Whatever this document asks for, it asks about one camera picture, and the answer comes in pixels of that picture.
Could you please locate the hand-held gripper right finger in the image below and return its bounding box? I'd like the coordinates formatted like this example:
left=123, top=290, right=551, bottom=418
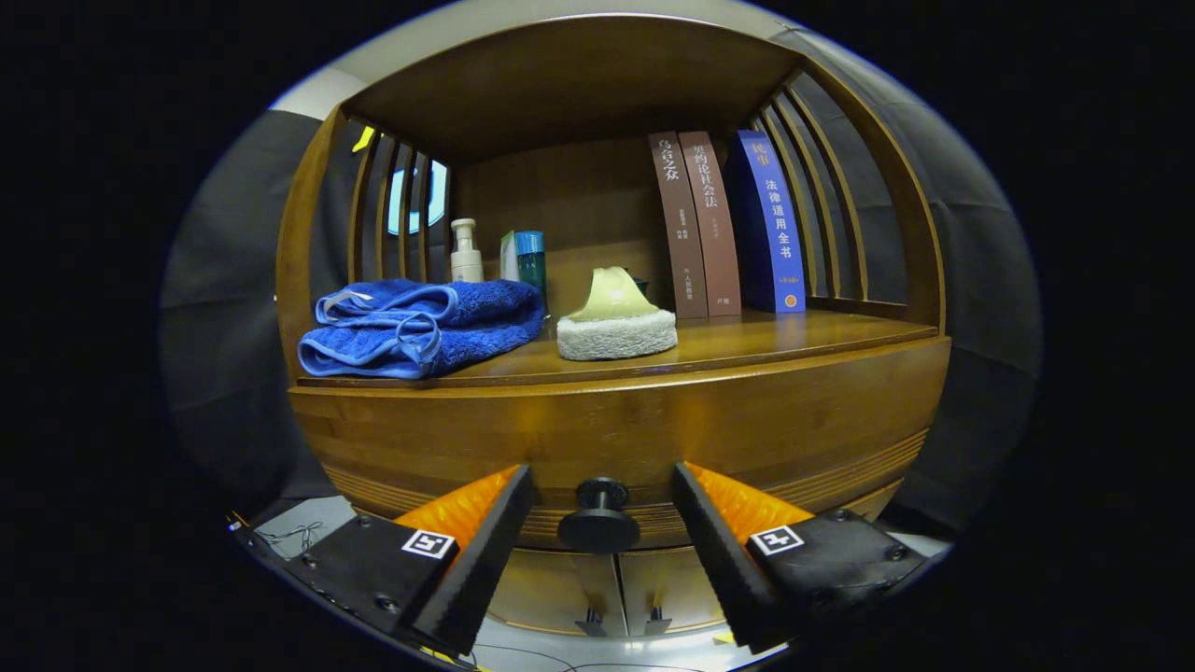
left=672, top=462, right=930, bottom=654

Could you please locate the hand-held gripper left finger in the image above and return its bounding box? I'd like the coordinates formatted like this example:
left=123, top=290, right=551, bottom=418
left=285, top=465, right=535, bottom=657

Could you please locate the wooden drawer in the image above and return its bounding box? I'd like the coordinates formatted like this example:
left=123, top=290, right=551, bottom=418
left=288, top=336, right=951, bottom=553

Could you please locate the green brush with white sponge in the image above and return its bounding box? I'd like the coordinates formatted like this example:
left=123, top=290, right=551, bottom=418
left=556, top=267, right=679, bottom=362

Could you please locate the wooden cabinet door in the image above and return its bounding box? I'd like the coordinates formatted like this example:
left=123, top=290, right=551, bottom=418
left=616, top=546, right=738, bottom=636
left=485, top=549, right=628, bottom=637

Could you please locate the wooden countertop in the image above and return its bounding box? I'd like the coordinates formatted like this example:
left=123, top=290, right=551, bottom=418
left=297, top=308, right=939, bottom=389

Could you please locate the wooden cabinet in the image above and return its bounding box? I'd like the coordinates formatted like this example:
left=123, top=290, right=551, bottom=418
left=275, top=14, right=953, bottom=637

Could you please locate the blue folded towel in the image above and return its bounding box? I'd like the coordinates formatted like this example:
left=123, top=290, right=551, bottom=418
left=297, top=278, right=547, bottom=381

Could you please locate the white pump bottle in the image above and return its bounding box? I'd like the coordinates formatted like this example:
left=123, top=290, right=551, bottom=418
left=450, top=218, right=485, bottom=284

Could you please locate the teal bottle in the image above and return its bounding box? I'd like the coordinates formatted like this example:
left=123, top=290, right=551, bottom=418
left=515, top=231, right=550, bottom=300

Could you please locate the reddish brown book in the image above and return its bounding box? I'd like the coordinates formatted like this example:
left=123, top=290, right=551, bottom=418
left=678, top=131, right=743, bottom=318

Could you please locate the blue book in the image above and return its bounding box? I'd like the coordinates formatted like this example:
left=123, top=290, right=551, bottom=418
left=726, top=129, right=808, bottom=315

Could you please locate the dark brown book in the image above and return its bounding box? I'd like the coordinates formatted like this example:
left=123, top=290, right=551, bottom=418
left=648, top=131, right=710, bottom=320

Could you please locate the black floor cable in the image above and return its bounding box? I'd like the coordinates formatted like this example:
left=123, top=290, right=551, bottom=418
left=467, top=644, right=654, bottom=672
left=257, top=523, right=323, bottom=552

